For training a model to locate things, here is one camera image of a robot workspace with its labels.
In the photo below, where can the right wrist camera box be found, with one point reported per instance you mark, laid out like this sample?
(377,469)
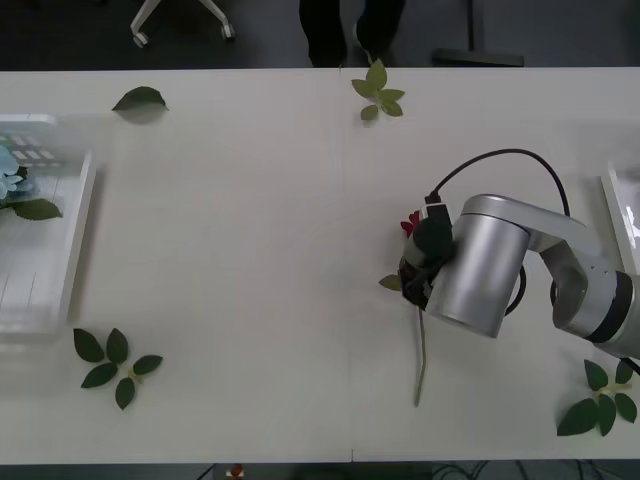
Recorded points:
(436,212)

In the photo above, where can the black stand with flat base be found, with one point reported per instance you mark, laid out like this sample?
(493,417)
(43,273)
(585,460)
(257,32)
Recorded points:
(477,56)

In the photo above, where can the red round button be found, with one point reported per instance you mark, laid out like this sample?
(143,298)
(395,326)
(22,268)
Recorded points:
(235,471)

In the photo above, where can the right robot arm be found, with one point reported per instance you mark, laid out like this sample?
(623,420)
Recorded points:
(485,265)

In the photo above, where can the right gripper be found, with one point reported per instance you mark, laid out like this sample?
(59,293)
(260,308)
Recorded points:
(420,287)

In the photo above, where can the white chair base with casters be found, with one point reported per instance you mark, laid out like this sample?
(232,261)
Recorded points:
(141,20)

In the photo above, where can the person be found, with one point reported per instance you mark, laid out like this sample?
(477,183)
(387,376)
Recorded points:
(325,35)

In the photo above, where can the light green leaf twig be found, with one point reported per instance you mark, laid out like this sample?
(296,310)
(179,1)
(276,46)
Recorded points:
(376,79)

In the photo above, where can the green leaf twig, pale stalk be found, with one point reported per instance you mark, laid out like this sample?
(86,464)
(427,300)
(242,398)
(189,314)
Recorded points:
(580,417)

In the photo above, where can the single green leaf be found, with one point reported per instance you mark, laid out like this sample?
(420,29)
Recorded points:
(140,98)

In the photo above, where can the pale blue flower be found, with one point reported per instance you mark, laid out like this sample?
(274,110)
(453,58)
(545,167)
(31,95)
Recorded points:
(37,210)

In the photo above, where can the shallow white box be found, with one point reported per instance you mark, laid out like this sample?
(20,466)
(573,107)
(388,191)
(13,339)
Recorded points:
(55,260)
(625,200)

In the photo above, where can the dark green leaf twig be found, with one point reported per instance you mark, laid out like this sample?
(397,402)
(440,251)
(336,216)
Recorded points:
(116,346)

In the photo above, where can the red rose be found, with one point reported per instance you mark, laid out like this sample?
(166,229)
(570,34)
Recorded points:
(422,350)

